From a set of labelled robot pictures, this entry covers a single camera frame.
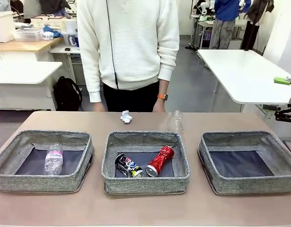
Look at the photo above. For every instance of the crushed red cola can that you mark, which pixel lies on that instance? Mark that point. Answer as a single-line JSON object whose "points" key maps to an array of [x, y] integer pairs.
{"points": [[160, 159]]}

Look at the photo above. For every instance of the white paper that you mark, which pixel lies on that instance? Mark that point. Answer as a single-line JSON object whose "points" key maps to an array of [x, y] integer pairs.
{"points": [[126, 117]]}

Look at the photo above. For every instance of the crushed black Pepsi can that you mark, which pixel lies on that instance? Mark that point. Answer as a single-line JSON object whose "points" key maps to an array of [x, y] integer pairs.
{"points": [[127, 164]]}

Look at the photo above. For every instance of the plastic bottle with pink label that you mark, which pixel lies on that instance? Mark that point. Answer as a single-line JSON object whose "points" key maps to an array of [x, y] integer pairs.
{"points": [[53, 159]]}

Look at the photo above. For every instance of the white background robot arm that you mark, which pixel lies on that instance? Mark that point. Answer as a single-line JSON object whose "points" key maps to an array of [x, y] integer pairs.
{"points": [[203, 6]]}

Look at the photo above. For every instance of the person's left forearm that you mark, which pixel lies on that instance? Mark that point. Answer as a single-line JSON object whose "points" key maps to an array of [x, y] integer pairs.
{"points": [[168, 66]]}

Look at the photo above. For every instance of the person's right forearm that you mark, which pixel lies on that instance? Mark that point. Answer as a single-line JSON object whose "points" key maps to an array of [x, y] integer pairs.
{"points": [[93, 80]]}

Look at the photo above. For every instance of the person's left hand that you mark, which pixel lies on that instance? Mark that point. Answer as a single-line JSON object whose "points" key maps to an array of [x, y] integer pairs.
{"points": [[159, 106]]}

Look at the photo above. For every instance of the person's right hand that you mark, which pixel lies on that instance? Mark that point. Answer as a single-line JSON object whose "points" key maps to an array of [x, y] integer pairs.
{"points": [[99, 107]]}

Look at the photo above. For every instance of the large white table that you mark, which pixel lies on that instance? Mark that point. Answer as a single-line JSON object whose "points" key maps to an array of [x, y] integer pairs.
{"points": [[249, 75]]}

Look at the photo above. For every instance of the person in dark coat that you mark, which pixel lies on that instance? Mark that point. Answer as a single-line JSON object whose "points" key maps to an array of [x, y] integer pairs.
{"points": [[256, 23]]}

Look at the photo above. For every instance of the grey fabric basket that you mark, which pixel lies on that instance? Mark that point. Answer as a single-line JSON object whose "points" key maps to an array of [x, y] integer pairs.
{"points": [[247, 184], [44, 183], [145, 185]]}

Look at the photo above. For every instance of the person in blue jacket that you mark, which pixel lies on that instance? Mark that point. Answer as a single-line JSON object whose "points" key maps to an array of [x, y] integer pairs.
{"points": [[227, 21]]}

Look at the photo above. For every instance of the black trousers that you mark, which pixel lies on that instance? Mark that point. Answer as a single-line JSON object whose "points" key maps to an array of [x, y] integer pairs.
{"points": [[131, 100]]}

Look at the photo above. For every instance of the white knit sweater torso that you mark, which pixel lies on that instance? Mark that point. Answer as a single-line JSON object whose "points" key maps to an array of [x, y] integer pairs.
{"points": [[131, 42]]}

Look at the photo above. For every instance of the black backpack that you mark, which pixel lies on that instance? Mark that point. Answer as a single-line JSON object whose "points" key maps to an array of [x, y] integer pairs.
{"points": [[67, 93]]}

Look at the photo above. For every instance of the translucent box with blue label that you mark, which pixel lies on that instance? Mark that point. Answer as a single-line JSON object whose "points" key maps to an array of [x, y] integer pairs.
{"points": [[71, 39]]}

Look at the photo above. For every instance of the white cylindrical container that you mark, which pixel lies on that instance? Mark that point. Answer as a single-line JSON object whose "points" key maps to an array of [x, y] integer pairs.
{"points": [[71, 26]]}

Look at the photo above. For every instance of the white background desk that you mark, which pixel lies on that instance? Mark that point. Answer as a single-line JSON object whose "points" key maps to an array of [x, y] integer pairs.
{"points": [[60, 50]]}

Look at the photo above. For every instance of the blue cloth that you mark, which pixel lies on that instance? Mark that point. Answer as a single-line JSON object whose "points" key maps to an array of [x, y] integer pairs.
{"points": [[54, 32]]}

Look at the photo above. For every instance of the cream slatted crate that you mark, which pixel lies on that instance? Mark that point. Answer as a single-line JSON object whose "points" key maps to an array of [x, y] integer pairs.
{"points": [[48, 23]]}

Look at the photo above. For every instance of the person in dark jacket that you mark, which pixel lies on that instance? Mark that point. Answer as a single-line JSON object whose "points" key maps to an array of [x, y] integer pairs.
{"points": [[53, 6]]}

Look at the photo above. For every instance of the wooden top table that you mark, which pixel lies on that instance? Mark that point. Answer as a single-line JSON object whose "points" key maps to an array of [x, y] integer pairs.
{"points": [[29, 45]]}

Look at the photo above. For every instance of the white desk with cabinet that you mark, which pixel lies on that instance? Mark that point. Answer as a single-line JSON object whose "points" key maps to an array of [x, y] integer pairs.
{"points": [[22, 71]]}

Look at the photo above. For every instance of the clear plastic bin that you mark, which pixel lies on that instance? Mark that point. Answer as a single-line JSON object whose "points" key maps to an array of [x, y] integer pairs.
{"points": [[28, 34]]}

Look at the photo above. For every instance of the white storage box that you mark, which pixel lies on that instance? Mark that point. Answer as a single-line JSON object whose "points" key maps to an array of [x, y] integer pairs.
{"points": [[2, 27]]}

